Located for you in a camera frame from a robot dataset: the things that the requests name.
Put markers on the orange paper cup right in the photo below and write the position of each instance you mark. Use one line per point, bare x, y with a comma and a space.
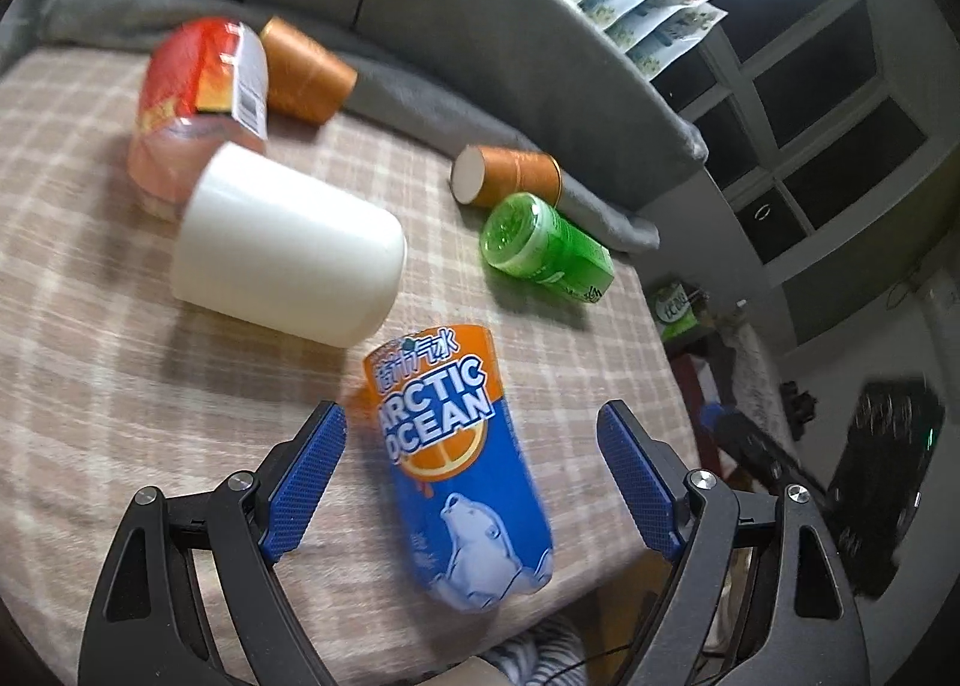
482, 176

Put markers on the white window frame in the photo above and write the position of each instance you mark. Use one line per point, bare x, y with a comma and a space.
822, 117

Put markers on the blue Arctic Ocean cup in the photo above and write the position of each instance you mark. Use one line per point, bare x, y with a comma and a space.
477, 531

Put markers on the green plastic cup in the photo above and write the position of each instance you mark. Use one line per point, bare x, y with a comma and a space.
527, 239

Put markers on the grey sofa backrest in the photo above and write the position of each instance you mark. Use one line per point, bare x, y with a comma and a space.
542, 68

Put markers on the orange paper cup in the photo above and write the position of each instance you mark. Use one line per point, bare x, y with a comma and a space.
305, 81
482, 176

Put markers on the orange paper cup left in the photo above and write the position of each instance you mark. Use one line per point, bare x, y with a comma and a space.
305, 81

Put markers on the red orange labelled cup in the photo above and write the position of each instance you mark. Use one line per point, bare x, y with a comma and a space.
204, 86

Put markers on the green paper shopping bag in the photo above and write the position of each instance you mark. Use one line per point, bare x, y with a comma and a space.
677, 308

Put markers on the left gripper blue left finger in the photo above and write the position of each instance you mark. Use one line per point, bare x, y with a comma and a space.
147, 622

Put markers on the striped trousers leg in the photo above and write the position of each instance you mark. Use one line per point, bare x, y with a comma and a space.
551, 652

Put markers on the white plastic cup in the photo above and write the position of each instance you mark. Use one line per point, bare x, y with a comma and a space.
267, 244

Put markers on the plaid beige seat cover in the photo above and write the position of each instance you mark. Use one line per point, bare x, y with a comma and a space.
110, 384

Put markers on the lace covered side table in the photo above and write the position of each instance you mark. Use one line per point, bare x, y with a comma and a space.
755, 383

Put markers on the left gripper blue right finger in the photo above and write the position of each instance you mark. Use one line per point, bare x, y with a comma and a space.
798, 620

